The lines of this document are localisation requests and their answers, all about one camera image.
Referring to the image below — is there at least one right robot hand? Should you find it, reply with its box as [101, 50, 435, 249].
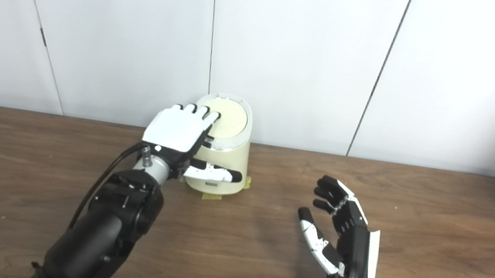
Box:
[288, 172, 390, 278]

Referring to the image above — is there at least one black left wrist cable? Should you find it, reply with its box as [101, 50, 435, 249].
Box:
[67, 134, 151, 241]

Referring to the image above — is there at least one cream-colored bin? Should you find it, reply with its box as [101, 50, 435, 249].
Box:
[181, 90, 259, 200]

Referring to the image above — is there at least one cream round bin lid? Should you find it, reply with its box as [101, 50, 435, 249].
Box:
[204, 96, 251, 141]

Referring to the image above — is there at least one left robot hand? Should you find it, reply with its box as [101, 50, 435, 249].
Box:
[137, 98, 253, 190]

